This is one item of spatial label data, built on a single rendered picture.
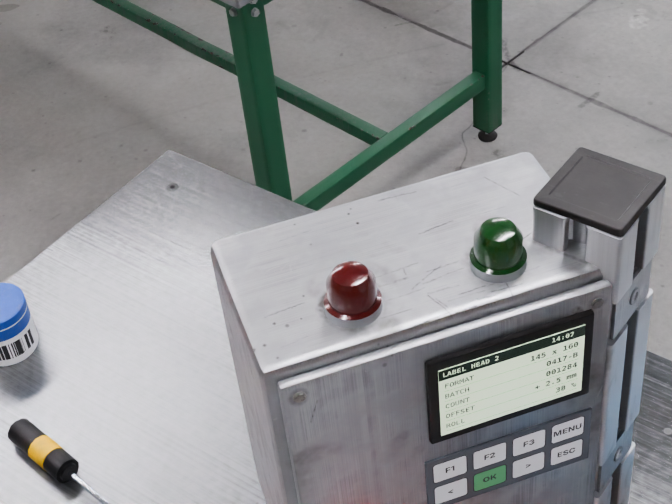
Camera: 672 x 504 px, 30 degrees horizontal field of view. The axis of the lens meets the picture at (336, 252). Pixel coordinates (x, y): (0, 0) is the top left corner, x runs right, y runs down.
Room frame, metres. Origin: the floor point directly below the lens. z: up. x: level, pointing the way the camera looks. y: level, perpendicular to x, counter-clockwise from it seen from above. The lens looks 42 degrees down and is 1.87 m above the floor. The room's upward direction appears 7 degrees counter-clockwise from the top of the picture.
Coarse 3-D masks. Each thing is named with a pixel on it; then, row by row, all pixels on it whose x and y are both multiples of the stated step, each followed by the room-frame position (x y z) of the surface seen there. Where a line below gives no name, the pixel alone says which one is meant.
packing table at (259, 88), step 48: (96, 0) 2.94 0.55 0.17; (240, 0) 1.86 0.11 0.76; (480, 0) 2.37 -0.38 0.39; (192, 48) 2.65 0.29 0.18; (240, 48) 1.93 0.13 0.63; (480, 48) 2.37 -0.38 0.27; (288, 96) 2.39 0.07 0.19; (480, 96) 2.37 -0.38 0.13; (384, 144) 2.15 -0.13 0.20; (288, 192) 1.94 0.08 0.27; (336, 192) 2.04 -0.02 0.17
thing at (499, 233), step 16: (496, 224) 0.41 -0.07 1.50; (512, 224) 0.41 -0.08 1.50; (480, 240) 0.41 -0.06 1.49; (496, 240) 0.40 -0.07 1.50; (512, 240) 0.41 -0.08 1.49; (480, 256) 0.41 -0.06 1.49; (496, 256) 0.40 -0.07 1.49; (512, 256) 0.40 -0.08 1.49; (480, 272) 0.40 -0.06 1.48; (496, 272) 0.40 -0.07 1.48; (512, 272) 0.40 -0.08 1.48
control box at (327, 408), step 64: (384, 192) 0.47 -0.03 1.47; (448, 192) 0.47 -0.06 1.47; (512, 192) 0.46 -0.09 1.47; (256, 256) 0.44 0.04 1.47; (320, 256) 0.43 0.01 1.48; (384, 256) 0.43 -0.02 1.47; (448, 256) 0.42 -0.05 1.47; (576, 256) 0.41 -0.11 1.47; (256, 320) 0.39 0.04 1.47; (320, 320) 0.39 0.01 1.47; (384, 320) 0.38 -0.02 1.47; (448, 320) 0.38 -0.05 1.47; (512, 320) 0.38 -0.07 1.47; (256, 384) 0.38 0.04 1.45; (320, 384) 0.36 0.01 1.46; (384, 384) 0.37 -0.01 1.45; (256, 448) 0.43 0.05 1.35; (320, 448) 0.36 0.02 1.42; (384, 448) 0.37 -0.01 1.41; (448, 448) 0.38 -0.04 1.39
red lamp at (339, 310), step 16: (336, 272) 0.40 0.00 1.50; (352, 272) 0.39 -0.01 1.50; (368, 272) 0.39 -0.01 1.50; (336, 288) 0.39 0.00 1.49; (352, 288) 0.39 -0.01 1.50; (368, 288) 0.39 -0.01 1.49; (336, 304) 0.39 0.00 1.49; (352, 304) 0.38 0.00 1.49; (368, 304) 0.39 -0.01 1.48; (336, 320) 0.39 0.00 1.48; (352, 320) 0.38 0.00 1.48; (368, 320) 0.38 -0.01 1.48
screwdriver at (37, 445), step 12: (24, 420) 0.90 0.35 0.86; (12, 432) 0.89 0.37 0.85; (24, 432) 0.88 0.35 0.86; (36, 432) 0.88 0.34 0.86; (24, 444) 0.87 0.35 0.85; (36, 444) 0.86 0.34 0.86; (48, 444) 0.86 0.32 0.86; (36, 456) 0.85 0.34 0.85; (48, 456) 0.85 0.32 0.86; (60, 456) 0.84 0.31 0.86; (48, 468) 0.84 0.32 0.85; (60, 468) 0.83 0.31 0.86; (72, 468) 0.83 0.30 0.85; (60, 480) 0.83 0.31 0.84; (96, 492) 0.80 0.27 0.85
